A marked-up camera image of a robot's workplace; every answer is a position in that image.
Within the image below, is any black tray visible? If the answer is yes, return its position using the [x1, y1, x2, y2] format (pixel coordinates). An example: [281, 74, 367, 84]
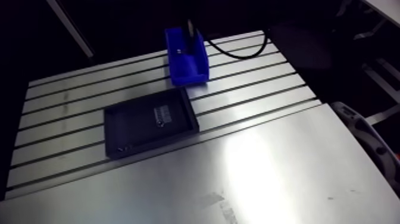
[103, 87, 201, 160]

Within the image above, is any grey metal post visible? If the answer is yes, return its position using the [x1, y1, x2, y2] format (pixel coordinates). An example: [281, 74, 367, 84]
[46, 0, 95, 59]

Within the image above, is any black cable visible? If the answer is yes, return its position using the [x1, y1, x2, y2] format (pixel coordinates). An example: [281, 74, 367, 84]
[204, 30, 268, 60]

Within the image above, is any blue bin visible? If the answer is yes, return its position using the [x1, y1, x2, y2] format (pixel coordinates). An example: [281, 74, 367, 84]
[164, 26, 210, 87]

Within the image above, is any pale holed strip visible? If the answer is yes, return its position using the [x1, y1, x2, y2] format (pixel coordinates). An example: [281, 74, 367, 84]
[330, 101, 400, 197]

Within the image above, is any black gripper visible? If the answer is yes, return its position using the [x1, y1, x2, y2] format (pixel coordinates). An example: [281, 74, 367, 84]
[186, 18, 199, 57]

